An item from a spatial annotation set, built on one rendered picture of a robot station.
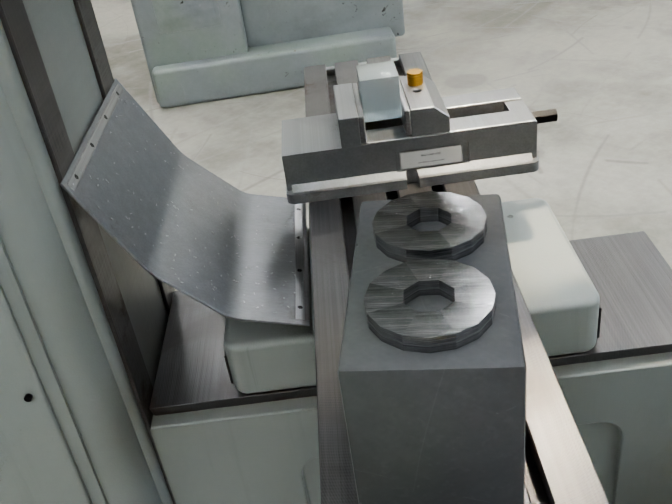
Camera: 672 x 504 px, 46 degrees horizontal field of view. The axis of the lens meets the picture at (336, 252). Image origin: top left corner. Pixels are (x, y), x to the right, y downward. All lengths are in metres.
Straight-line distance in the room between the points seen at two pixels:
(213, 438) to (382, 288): 0.61
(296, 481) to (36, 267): 0.50
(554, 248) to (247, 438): 0.50
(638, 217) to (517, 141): 1.70
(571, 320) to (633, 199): 1.83
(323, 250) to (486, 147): 0.27
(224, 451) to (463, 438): 0.64
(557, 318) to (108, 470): 0.62
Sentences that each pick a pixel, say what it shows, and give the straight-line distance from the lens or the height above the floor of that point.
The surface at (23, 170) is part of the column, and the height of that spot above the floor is 1.10.
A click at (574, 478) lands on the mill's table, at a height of 0.91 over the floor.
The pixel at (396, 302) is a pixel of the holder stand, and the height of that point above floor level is 1.11.
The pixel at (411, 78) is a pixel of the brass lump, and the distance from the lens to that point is 1.11.
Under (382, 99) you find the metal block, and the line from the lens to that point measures 1.07.
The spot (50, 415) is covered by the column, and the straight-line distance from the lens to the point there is 1.04.
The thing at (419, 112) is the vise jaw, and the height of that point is 1.01.
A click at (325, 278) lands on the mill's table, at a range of 0.92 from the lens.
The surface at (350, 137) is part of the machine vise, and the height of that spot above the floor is 0.99.
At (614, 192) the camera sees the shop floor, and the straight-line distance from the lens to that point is 2.90.
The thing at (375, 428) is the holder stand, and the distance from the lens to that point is 0.54.
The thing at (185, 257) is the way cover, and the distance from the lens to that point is 1.01.
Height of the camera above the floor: 1.43
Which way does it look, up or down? 33 degrees down
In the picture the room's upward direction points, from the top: 8 degrees counter-clockwise
